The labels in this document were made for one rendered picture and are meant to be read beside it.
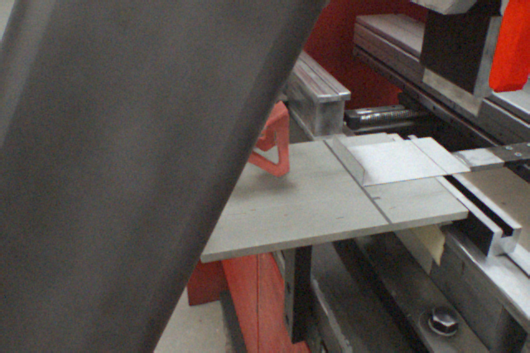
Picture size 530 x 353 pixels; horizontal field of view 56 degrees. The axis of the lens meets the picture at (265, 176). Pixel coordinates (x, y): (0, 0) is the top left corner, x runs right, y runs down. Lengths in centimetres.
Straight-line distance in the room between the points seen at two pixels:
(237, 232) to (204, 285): 130
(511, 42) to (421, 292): 29
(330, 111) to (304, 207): 40
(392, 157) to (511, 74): 25
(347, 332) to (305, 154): 20
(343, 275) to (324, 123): 35
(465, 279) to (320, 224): 16
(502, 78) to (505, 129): 50
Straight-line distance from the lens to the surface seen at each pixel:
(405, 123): 108
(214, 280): 174
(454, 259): 54
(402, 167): 57
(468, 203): 53
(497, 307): 50
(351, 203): 50
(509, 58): 37
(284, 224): 47
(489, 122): 89
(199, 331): 173
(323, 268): 61
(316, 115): 87
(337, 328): 55
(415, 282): 57
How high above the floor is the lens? 128
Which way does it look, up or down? 31 degrees down
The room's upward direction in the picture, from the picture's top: straight up
